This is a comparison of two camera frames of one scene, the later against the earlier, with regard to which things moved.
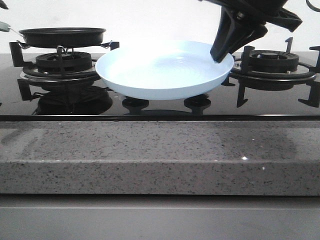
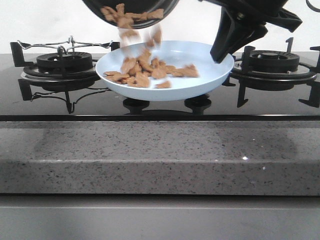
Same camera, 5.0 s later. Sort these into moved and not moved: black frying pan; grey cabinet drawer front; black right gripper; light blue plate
Moved: black frying pan
Not moved: grey cabinet drawer front; light blue plate; black right gripper
